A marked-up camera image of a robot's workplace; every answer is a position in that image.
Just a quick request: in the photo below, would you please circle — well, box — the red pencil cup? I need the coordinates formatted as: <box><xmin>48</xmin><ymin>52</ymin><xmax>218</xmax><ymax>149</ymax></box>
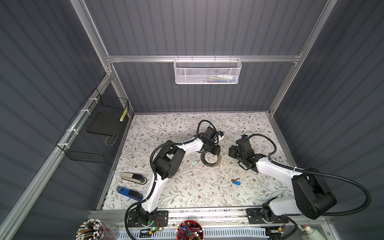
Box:
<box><xmin>175</xmin><ymin>220</ymin><xmax>204</xmax><ymax>240</ymax></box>

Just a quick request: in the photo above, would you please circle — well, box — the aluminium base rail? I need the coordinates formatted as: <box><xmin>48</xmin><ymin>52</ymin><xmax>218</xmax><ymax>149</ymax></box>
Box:
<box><xmin>88</xmin><ymin>206</ymin><xmax>341</xmax><ymax>240</ymax></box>

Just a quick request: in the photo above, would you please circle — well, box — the grey black stapler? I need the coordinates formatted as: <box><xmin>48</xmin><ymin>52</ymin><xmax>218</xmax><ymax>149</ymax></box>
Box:
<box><xmin>120</xmin><ymin>172</ymin><xmax>148</xmax><ymax>185</ymax></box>

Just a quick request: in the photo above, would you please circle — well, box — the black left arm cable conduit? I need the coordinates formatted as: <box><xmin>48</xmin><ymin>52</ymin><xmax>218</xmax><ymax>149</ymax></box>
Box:
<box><xmin>124</xmin><ymin>119</ymin><xmax>217</xmax><ymax>240</ymax></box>

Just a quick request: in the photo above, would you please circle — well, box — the white glue bottle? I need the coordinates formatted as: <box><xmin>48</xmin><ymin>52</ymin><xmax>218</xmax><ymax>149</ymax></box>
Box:
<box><xmin>301</xmin><ymin>225</ymin><xmax>327</xmax><ymax>240</ymax></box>

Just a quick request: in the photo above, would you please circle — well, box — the white wire mesh basket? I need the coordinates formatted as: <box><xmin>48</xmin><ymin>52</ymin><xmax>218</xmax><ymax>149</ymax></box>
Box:
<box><xmin>173</xmin><ymin>60</ymin><xmax>242</xmax><ymax>85</ymax></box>

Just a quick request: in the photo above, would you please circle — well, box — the horizontal aluminium frame bar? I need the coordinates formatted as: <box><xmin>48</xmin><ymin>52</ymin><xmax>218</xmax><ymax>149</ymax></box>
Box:
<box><xmin>106</xmin><ymin>55</ymin><xmax>301</xmax><ymax>63</ymax></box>

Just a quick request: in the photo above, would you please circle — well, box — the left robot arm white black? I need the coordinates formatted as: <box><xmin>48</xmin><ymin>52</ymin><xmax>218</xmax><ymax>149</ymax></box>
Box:
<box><xmin>133</xmin><ymin>126</ymin><xmax>224</xmax><ymax>226</ymax></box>

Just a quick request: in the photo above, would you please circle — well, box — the aluminium frame corner post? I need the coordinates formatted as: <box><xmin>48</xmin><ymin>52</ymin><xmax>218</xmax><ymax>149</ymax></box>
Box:
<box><xmin>70</xmin><ymin>0</ymin><xmax>134</xmax><ymax>117</ymax></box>

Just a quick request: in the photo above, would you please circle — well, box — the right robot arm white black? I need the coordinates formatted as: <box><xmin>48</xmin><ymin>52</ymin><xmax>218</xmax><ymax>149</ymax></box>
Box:
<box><xmin>229</xmin><ymin>134</ymin><xmax>337</xmax><ymax>223</ymax></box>

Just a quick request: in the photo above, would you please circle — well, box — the blue black stapler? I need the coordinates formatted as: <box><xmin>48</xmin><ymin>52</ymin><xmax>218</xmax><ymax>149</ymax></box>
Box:
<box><xmin>117</xmin><ymin>187</ymin><xmax>143</xmax><ymax>201</ymax></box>

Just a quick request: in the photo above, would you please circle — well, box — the black foam pad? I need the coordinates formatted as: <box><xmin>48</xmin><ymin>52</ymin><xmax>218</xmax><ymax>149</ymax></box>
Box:
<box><xmin>87</xmin><ymin>113</ymin><xmax>121</xmax><ymax>137</ymax></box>

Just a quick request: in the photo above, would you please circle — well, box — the black wire basket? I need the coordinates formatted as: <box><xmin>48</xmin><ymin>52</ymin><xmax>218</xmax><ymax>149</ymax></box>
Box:
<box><xmin>57</xmin><ymin>90</ymin><xmax>130</xmax><ymax>164</ymax></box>

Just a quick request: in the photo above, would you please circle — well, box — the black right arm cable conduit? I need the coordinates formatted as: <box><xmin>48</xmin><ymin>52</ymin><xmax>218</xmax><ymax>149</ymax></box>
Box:
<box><xmin>247</xmin><ymin>133</ymin><xmax>372</xmax><ymax>217</ymax></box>

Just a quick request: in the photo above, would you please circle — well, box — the yellow marker pen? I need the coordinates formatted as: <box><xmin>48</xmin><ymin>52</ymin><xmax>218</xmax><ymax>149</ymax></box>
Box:
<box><xmin>119</xmin><ymin>108</ymin><xmax>128</xmax><ymax>122</ymax></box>

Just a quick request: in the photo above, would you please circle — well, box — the clear pencil jar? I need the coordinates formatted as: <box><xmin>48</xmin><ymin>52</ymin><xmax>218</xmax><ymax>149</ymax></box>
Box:
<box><xmin>76</xmin><ymin>219</ymin><xmax>119</xmax><ymax>240</ymax></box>

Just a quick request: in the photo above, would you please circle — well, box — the perforated metal ring plate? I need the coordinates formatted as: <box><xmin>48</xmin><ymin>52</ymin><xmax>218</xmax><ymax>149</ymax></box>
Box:
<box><xmin>201</xmin><ymin>152</ymin><xmax>222</xmax><ymax>168</ymax></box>

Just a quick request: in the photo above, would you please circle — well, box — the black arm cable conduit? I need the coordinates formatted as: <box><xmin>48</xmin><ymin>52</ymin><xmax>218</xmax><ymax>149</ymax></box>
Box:
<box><xmin>124</xmin><ymin>119</ymin><xmax>217</xmax><ymax>240</ymax></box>
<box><xmin>247</xmin><ymin>133</ymin><xmax>372</xmax><ymax>217</ymax></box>

